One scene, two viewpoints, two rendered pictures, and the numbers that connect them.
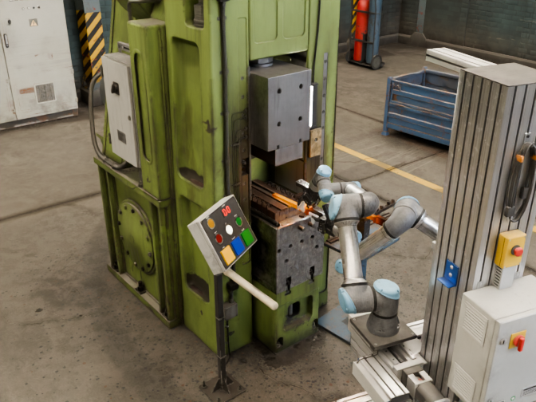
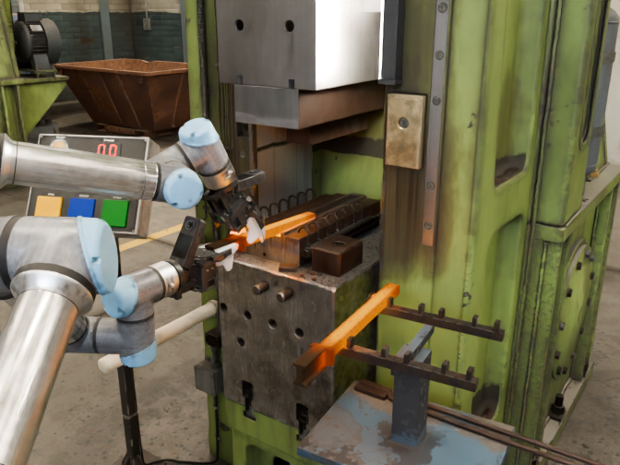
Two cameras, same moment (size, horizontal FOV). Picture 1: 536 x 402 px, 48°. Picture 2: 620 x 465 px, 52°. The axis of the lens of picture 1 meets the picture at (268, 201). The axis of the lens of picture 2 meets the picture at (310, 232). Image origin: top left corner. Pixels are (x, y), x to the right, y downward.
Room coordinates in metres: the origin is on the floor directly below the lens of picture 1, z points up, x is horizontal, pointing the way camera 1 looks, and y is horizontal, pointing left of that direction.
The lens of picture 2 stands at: (2.79, -1.65, 1.55)
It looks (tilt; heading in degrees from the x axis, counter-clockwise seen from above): 20 degrees down; 74
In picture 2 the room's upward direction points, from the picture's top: straight up
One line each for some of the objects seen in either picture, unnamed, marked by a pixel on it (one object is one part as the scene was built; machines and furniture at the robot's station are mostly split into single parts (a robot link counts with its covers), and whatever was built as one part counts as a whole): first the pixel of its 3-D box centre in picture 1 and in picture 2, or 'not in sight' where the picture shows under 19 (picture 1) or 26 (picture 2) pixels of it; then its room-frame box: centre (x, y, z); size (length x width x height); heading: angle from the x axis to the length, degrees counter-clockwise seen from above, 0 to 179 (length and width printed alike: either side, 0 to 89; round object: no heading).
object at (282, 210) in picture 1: (266, 199); (314, 223); (3.29, 0.01, 0.96); 0.42 x 0.20 x 0.09; 39
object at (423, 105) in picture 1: (443, 110); not in sight; (6.89, -2.07, 0.36); 1.20 x 0.80 x 0.72; 43
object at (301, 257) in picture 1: (271, 234); (330, 309); (3.33, -0.02, 0.69); 0.56 x 0.38 x 0.45; 39
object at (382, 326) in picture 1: (384, 317); not in sight; (2.25, -0.53, 0.87); 0.15 x 0.15 x 0.10
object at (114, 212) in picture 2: (246, 237); (115, 213); (2.74, 0.11, 1.01); 0.07 x 0.05 x 0.07; 154
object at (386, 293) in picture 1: (384, 297); not in sight; (2.25, -0.52, 0.98); 0.13 x 0.12 x 0.14; 99
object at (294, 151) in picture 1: (266, 143); (314, 97); (3.29, 0.01, 1.32); 0.42 x 0.20 x 0.10; 39
